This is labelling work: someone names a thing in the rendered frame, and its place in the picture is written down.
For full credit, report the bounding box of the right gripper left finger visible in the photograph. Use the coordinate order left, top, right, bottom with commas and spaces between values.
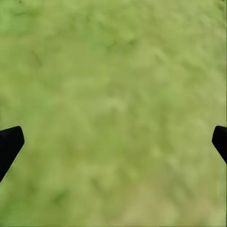
0, 126, 25, 183

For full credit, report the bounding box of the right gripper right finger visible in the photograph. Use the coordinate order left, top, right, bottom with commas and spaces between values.
212, 126, 227, 164

